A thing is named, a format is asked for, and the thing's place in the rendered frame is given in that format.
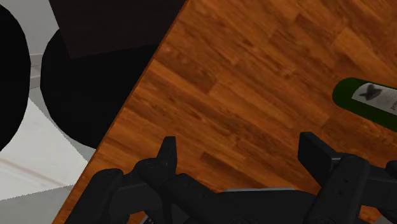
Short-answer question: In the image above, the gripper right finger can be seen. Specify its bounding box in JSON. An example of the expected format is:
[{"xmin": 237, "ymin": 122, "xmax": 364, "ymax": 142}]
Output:
[{"xmin": 297, "ymin": 132, "xmax": 397, "ymax": 224}]

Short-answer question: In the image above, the dark green labelled bottle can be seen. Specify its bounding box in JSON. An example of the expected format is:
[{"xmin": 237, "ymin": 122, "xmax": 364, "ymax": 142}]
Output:
[{"xmin": 331, "ymin": 77, "xmax": 397, "ymax": 133}]

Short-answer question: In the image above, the black round object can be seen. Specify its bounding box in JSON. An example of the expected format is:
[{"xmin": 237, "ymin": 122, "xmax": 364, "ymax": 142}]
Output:
[
  {"xmin": 39, "ymin": 29, "xmax": 160, "ymax": 150},
  {"xmin": 0, "ymin": 5, "xmax": 31, "ymax": 153}
]

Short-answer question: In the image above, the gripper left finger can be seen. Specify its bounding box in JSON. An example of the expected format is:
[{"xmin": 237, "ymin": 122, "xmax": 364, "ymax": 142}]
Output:
[{"xmin": 65, "ymin": 136, "xmax": 218, "ymax": 224}]

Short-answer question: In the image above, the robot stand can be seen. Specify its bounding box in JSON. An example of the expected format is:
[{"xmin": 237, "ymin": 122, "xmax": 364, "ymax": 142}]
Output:
[{"xmin": 48, "ymin": 0, "xmax": 189, "ymax": 60}]

